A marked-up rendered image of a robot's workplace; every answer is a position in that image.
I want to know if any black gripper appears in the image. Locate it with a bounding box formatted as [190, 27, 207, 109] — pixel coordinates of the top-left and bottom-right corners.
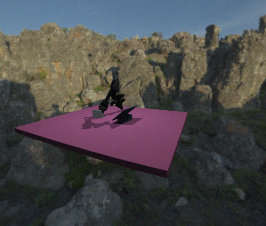
[110, 94, 125, 110]

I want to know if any dark blue switch panel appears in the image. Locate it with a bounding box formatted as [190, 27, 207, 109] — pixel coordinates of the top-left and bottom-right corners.
[112, 105, 138, 124]

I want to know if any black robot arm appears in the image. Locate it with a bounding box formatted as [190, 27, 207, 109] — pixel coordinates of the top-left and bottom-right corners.
[99, 80, 124, 113]

